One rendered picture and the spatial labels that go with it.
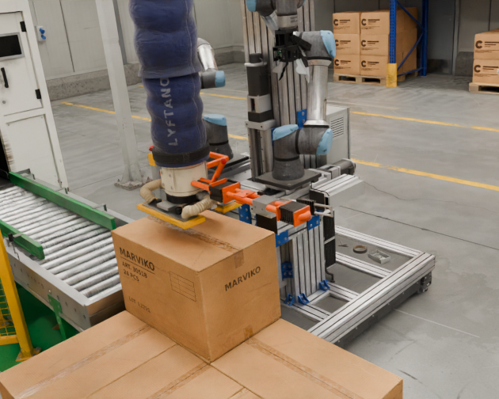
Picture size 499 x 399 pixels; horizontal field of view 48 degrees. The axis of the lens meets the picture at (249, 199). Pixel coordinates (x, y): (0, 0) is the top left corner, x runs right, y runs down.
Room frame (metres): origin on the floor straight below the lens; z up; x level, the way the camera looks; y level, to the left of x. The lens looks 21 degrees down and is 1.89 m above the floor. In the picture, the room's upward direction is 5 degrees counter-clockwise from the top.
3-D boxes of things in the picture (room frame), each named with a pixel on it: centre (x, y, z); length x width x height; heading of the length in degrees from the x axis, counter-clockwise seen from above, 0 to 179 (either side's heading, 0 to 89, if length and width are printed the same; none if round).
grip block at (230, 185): (1.92, 0.09, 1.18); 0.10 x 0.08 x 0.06; 131
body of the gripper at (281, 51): (2.10, -0.19, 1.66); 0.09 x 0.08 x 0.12; 132
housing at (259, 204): (1.76, -0.05, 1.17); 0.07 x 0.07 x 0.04; 41
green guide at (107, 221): (3.72, 1.33, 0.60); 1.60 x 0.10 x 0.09; 42
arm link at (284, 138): (2.44, -0.20, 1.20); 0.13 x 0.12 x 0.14; 67
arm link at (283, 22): (2.11, -0.20, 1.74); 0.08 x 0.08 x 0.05
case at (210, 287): (2.11, 0.26, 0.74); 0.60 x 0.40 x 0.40; 43
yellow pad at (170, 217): (2.05, 0.32, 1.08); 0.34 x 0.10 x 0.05; 41
